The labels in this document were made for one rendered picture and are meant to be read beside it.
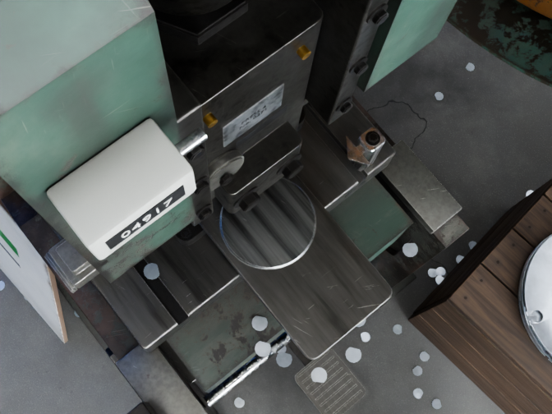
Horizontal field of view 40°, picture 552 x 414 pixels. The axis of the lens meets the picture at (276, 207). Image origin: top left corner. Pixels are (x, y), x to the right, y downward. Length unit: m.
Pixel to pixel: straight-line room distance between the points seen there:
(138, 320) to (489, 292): 0.70
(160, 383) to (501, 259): 0.71
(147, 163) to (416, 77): 1.57
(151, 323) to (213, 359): 0.11
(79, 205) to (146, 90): 0.07
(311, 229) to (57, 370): 0.94
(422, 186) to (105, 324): 0.51
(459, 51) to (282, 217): 1.13
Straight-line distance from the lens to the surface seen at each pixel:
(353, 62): 0.66
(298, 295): 0.95
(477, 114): 1.95
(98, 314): 1.13
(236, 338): 1.08
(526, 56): 0.89
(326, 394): 1.57
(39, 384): 1.78
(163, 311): 1.03
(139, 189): 0.41
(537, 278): 1.47
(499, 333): 1.46
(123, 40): 0.34
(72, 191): 0.41
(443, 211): 1.16
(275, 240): 0.96
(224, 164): 0.74
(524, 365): 1.47
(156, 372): 1.09
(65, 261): 1.01
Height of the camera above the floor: 1.72
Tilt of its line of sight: 75 degrees down
